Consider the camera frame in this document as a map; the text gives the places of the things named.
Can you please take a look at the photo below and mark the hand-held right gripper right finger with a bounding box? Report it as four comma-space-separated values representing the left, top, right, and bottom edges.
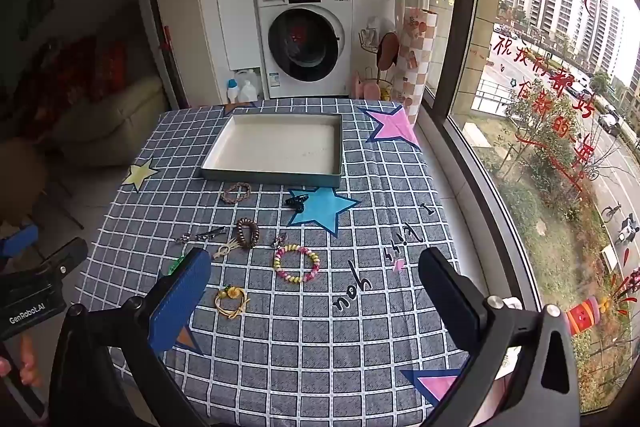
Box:
419, 248, 582, 427

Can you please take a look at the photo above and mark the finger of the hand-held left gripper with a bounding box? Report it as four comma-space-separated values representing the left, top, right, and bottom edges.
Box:
36, 237, 89, 282
0, 223, 40, 259

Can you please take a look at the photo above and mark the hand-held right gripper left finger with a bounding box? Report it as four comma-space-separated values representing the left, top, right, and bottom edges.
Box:
47, 248, 213, 427

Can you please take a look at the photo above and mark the beige bunny hair clip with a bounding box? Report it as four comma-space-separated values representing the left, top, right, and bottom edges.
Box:
212, 239, 241, 260

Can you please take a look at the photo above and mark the silver metal hair clip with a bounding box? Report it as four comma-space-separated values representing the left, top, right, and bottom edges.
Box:
175, 226, 227, 244

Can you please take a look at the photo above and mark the brown spiral hair tie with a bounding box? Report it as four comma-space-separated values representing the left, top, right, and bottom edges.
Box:
235, 218, 260, 250

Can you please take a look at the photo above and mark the colourful spiral hair tie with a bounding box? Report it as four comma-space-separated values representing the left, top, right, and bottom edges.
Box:
273, 244, 321, 285

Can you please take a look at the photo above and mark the white shallow tray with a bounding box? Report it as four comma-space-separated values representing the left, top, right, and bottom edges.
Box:
201, 113, 344, 188

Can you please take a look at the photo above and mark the person's left hand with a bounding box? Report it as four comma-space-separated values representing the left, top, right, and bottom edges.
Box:
0, 336, 45, 389

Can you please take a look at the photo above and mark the red lantern window decal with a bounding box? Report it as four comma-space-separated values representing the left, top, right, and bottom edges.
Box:
565, 297, 608, 335

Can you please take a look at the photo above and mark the grey checked star tablecloth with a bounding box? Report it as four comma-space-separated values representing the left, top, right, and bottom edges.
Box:
75, 102, 496, 427

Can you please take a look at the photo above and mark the cream sofa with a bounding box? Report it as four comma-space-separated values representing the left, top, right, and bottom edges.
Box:
50, 74, 168, 168

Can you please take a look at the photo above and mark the red cushion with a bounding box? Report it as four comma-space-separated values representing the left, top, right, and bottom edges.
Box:
20, 37, 128, 138

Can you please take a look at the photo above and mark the red lettering window decal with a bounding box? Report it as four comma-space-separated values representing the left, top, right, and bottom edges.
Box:
487, 32, 598, 192

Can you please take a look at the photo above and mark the large white plastic jug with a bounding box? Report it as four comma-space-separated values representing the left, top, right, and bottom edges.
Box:
235, 68, 262, 90

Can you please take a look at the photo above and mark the checked patterned paper roll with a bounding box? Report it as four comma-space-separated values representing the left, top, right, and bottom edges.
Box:
395, 7, 441, 125

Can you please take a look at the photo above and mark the brown slipper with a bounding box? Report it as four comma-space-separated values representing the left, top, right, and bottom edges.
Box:
377, 32, 401, 70

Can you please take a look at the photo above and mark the white washing machine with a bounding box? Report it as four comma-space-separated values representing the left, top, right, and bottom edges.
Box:
255, 0, 354, 100

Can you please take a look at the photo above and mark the white cabinet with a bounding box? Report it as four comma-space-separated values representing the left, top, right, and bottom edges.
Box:
187, 0, 261, 108

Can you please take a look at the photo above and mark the yellow flower hair tie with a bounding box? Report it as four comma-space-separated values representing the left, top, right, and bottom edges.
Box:
215, 285, 251, 320

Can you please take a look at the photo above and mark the brown braided bracelet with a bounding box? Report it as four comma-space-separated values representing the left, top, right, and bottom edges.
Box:
221, 183, 251, 206

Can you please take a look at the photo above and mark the gold wire rack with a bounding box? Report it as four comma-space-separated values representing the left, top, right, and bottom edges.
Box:
357, 17, 401, 100

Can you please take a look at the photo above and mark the dark window frame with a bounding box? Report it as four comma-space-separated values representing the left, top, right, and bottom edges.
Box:
420, 0, 546, 313

